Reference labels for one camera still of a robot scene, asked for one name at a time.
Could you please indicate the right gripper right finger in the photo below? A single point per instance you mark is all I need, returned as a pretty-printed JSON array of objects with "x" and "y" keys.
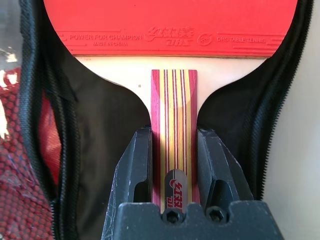
[{"x": 215, "y": 162}]

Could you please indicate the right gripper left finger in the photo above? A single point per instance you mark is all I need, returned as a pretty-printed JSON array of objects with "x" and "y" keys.
[{"x": 135, "y": 162}]

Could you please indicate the red black paddle case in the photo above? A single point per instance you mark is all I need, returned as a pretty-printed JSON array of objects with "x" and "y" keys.
[{"x": 105, "y": 112}]

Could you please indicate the red ping-pong paddle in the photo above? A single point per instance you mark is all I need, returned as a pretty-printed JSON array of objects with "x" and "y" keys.
[{"x": 175, "y": 25}]

